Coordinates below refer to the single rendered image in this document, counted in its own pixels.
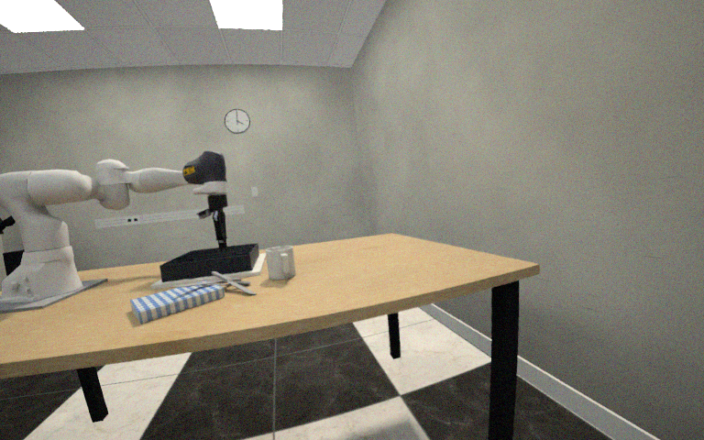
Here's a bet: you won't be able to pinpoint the blue and white checkered towel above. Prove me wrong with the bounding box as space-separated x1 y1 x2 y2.
130 285 225 324

